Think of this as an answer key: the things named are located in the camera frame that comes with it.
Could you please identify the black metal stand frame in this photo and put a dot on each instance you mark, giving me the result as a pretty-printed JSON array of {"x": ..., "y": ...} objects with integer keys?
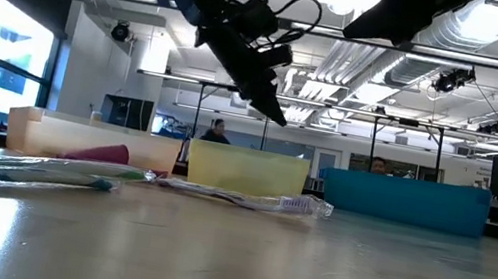
[
  {"x": 373, "y": 145},
  {"x": 198, "y": 111}
]

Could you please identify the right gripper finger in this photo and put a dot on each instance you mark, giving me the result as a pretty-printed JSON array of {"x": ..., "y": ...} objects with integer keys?
[{"x": 374, "y": 26}]

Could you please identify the person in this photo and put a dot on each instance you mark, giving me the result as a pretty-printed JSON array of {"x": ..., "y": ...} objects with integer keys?
[
  {"x": 379, "y": 165},
  {"x": 215, "y": 133}
]

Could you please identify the purple toothbrush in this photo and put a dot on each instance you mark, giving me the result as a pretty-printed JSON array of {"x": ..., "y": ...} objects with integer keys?
[{"x": 269, "y": 202}]

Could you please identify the black ceiling camera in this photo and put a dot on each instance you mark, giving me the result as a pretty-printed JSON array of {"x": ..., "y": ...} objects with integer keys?
[
  {"x": 120, "y": 32},
  {"x": 451, "y": 81}
]

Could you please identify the yellow translucent plastic bin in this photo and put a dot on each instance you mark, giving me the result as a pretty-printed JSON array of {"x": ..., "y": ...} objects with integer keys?
[{"x": 249, "y": 170}]

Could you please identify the magenta plastic container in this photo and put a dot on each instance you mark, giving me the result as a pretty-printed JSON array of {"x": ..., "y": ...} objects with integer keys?
[{"x": 99, "y": 153}]

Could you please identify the orange translucent plastic bin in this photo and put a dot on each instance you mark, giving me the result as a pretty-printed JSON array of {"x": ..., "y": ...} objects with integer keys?
[{"x": 77, "y": 136}]

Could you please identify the silver ventilation duct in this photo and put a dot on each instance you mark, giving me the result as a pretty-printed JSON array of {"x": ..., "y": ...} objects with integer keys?
[{"x": 449, "y": 31}]

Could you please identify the blue plastic bin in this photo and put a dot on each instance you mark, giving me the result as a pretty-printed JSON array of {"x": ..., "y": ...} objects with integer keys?
[{"x": 401, "y": 200}]

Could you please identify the green toothbrush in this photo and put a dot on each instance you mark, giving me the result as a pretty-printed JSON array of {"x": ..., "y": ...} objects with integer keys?
[{"x": 72, "y": 166}]

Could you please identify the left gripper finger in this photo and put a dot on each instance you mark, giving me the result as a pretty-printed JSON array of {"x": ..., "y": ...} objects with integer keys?
[{"x": 267, "y": 104}]

